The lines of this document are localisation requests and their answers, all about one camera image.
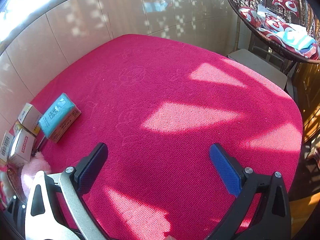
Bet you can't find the wooden cabinet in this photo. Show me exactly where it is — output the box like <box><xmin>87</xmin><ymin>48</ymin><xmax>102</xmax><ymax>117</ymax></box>
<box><xmin>291</xmin><ymin>62</ymin><xmax>320</xmax><ymax>143</ymax></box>

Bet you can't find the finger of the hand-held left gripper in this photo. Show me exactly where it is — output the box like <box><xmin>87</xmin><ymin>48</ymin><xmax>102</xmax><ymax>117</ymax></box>
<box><xmin>5</xmin><ymin>194</ymin><xmax>27</xmax><ymax>230</ymax></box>

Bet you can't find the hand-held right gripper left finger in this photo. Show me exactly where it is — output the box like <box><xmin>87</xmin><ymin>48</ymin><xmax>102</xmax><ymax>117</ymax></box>
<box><xmin>24</xmin><ymin>142</ymin><xmax>110</xmax><ymax>240</ymax></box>

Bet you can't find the red carpet mat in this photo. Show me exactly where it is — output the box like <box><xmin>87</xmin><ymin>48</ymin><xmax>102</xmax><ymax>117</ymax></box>
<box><xmin>30</xmin><ymin>34</ymin><xmax>303</xmax><ymax>240</ymax></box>

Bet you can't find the brown patterned packet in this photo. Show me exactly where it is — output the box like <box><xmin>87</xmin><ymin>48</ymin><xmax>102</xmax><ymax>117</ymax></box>
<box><xmin>6</xmin><ymin>167</ymin><xmax>25</xmax><ymax>200</ymax></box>

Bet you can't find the pink plush toy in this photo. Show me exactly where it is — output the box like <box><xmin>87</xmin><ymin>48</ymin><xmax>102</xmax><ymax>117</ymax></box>
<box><xmin>20</xmin><ymin>151</ymin><xmax>52</xmax><ymax>200</ymax></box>

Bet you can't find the red white seat cushion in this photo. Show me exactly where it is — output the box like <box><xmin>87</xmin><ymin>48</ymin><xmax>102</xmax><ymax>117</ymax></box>
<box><xmin>239</xmin><ymin>6</ymin><xmax>320</xmax><ymax>60</ymax></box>

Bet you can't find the glass window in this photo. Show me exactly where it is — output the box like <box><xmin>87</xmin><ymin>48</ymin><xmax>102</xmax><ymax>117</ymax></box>
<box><xmin>0</xmin><ymin>0</ymin><xmax>100</xmax><ymax>43</ymax></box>

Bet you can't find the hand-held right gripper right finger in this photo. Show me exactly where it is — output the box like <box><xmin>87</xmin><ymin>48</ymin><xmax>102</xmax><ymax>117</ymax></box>
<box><xmin>207</xmin><ymin>143</ymin><xmax>292</xmax><ymax>240</ymax></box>

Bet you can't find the white box with barcode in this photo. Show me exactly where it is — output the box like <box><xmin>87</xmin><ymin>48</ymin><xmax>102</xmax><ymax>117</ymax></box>
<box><xmin>0</xmin><ymin>130</ymin><xmax>15</xmax><ymax>165</ymax></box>

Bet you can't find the beige cardboard sheet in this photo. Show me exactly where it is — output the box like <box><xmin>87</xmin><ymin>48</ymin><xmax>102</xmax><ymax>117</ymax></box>
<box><xmin>226</xmin><ymin>49</ymin><xmax>288</xmax><ymax>90</ymax></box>

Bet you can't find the blue tissue pack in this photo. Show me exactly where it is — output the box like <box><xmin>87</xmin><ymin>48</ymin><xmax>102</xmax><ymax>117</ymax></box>
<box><xmin>38</xmin><ymin>93</ymin><xmax>82</xmax><ymax>143</ymax></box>

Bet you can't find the red white pillow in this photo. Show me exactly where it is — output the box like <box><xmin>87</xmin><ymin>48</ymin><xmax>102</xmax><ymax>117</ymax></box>
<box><xmin>271</xmin><ymin>0</ymin><xmax>299</xmax><ymax>18</ymax></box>

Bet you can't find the light blue striped cloth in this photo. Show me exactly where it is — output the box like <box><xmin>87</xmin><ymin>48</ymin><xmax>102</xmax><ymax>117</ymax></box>
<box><xmin>282</xmin><ymin>29</ymin><xmax>316</xmax><ymax>51</ymax></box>

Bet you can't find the white box yellow blue print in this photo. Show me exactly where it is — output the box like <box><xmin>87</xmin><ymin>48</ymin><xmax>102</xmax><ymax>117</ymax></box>
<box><xmin>17</xmin><ymin>103</ymin><xmax>43</xmax><ymax>135</ymax></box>

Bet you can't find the white box red print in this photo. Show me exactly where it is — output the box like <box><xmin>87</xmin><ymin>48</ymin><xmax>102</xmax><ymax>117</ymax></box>
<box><xmin>9</xmin><ymin>129</ymin><xmax>37</xmax><ymax>167</ymax></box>

